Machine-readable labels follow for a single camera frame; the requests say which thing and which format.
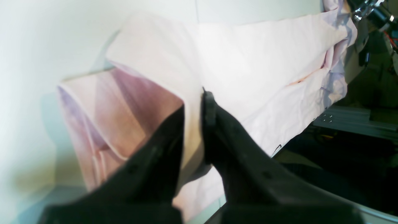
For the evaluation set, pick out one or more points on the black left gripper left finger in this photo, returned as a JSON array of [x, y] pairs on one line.
[[139, 192]]

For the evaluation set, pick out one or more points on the pink T-shirt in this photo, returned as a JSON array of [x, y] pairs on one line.
[[274, 77]]

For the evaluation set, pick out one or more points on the aluminium table frame rail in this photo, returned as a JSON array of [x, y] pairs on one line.
[[356, 120]]

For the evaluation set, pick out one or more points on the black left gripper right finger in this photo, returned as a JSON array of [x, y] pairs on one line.
[[258, 190]]

